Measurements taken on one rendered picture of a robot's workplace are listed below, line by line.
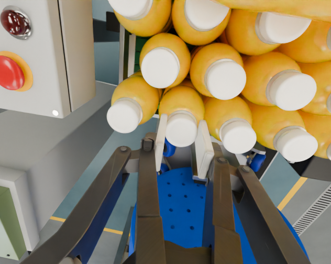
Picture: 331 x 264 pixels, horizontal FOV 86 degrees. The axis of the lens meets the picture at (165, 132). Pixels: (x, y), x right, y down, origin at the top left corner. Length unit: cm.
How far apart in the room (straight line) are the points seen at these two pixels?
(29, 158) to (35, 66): 44
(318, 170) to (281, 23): 32
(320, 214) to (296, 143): 223
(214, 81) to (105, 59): 124
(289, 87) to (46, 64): 26
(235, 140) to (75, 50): 23
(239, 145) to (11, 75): 27
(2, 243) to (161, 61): 68
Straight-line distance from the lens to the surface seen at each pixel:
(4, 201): 62
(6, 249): 77
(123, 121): 22
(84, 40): 29
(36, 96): 26
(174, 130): 21
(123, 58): 33
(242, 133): 23
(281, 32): 21
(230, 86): 20
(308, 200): 227
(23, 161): 66
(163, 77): 19
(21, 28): 24
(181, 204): 34
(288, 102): 23
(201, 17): 19
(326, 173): 47
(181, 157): 45
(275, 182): 196
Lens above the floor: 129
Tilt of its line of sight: 62 degrees down
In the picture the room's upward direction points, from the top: 170 degrees counter-clockwise
